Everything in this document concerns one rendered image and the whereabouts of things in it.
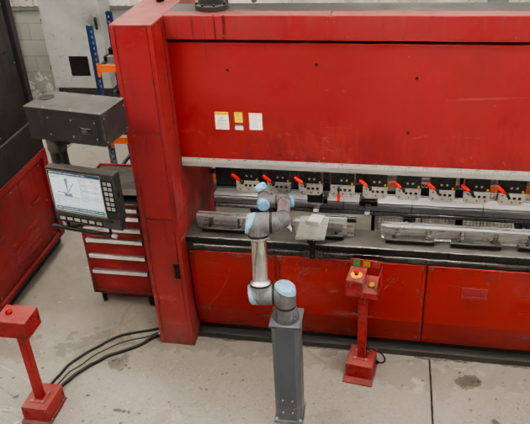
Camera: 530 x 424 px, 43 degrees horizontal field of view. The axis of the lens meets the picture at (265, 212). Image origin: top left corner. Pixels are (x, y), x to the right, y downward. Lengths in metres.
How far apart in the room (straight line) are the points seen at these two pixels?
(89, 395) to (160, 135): 1.82
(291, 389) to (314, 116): 1.63
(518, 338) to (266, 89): 2.30
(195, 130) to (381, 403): 2.08
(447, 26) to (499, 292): 1.70
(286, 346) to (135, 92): 1.69
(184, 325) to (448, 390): 1.83
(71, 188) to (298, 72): 1.45
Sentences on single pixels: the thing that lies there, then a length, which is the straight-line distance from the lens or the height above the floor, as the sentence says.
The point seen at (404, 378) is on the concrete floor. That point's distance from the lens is 4.68.
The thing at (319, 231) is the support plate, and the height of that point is 1.00.
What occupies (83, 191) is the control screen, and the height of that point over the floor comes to 1.47.
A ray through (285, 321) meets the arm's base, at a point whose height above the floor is 0.80.
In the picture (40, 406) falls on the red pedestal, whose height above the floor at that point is 0.12.
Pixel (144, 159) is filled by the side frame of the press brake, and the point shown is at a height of 1.48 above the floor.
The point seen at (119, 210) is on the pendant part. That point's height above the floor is 1.37.
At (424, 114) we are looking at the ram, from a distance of 3.98.
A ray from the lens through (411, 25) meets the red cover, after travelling 3.80.
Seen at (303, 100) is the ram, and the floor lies 1.80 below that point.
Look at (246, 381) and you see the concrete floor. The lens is 4.64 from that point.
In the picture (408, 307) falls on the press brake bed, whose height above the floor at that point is 0.43.
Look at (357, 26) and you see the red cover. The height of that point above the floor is 2.24.
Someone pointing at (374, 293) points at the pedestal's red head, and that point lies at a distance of 4.20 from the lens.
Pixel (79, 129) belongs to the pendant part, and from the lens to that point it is 3.77.
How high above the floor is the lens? 3.26
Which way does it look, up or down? 31 degrees down
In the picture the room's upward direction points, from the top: 3 degrees counter-clockwise
